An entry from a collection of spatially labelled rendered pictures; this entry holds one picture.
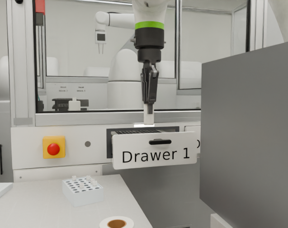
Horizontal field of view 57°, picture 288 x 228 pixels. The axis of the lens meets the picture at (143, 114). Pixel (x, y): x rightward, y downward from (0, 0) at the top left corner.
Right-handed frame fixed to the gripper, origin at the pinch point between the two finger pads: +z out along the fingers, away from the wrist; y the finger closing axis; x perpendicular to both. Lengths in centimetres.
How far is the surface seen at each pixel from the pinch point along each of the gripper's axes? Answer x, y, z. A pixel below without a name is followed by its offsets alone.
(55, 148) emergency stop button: -29.2, -9.2, 11.5
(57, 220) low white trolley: -27.3, 17.6, 23.4
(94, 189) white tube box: -18.1, 9.7, 19.7
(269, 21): 160, -137, -76
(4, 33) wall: -115, -333, -89
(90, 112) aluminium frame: -17.1, -18.0, 0.5
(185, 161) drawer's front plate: 13.5, -0.9, 16.6
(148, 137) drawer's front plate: 0.2, -0.9, 7.8
